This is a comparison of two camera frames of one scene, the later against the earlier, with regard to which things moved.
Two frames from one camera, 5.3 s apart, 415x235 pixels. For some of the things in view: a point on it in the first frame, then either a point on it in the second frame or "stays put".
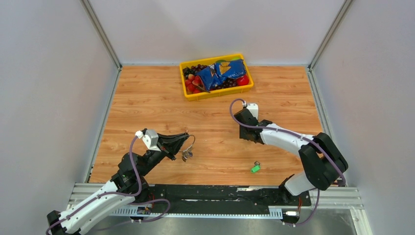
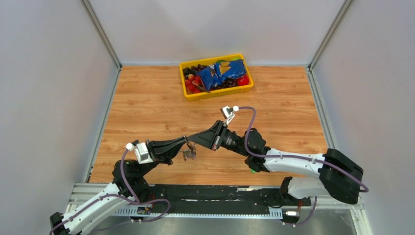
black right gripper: (242, 135) to (215, 134)
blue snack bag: (213, 76) stays put
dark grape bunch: (192, 70) stays put
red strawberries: (194, 84) stays put
